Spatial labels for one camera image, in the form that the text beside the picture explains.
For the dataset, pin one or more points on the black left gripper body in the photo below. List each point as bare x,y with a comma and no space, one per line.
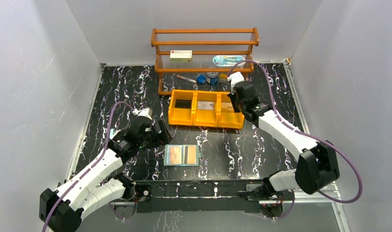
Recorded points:
162,133

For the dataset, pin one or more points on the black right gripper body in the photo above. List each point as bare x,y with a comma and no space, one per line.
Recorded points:
235,98

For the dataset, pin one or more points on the tan printed card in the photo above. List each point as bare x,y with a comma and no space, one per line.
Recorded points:
174,155

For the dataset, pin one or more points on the green card holder wallet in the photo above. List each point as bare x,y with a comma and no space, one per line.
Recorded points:
182,155

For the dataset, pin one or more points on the orange three-compartment bin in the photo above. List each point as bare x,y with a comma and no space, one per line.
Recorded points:
203,118

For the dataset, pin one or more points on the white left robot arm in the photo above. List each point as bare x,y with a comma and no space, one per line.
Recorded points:
63,209

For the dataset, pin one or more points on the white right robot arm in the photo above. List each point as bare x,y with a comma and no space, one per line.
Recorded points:
317,164

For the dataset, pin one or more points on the beige card in bin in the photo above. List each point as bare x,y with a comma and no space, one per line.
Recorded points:
227,107

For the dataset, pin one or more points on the black card in bin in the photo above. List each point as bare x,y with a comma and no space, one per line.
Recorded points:
183,104

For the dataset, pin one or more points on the silver card in bin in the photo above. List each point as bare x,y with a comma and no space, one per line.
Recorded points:
205,105

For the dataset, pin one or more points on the round blue white tin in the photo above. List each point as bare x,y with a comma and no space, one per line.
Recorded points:
212,77

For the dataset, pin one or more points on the blue oval packaged item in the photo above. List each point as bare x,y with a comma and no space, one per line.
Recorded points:
228,60

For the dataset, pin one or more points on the small blue object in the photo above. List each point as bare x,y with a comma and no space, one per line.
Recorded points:
200,79

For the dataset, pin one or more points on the brown white marker pen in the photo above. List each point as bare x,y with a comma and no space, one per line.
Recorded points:
186,79

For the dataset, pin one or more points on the wooden shelf rack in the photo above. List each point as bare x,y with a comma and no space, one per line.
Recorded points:
205,44

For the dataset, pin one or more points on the white red box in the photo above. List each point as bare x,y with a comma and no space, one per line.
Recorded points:
181,56

